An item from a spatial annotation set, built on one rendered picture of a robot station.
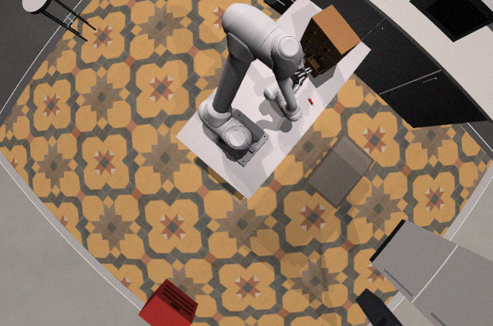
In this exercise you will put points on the brown small chest of drawers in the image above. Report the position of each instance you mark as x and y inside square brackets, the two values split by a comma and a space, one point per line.
[341, 35]

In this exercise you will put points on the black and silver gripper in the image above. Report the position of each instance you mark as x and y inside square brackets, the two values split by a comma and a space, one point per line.
[296, 79]

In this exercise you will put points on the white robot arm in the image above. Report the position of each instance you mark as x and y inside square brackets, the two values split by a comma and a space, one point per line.
[249, 33]

